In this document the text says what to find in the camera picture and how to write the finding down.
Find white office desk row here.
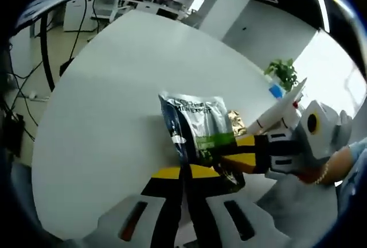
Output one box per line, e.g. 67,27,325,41
134,0,196,21

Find person's right hand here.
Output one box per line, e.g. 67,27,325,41
298,156,335,185

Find white skincare tube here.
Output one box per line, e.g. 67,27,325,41
247,77,308,134

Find green black skincare packet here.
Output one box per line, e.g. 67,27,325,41
158,90,246,220

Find gold chain bracelet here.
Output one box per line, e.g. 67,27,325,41
314,161,330,185

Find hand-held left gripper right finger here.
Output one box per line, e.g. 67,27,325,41
188,164,291,248

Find gold skincare sachet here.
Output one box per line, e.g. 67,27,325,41
227,109,248,136

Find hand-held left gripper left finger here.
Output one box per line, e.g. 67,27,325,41
85,166,186,248

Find potted green plant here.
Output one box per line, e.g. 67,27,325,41
263,58,299,92

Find blue pack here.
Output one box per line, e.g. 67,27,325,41
268,84,286,99

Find light blue star shirt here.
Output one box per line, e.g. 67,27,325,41
335,141,367,231

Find black box on floor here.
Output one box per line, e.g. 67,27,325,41
2,113,25,157

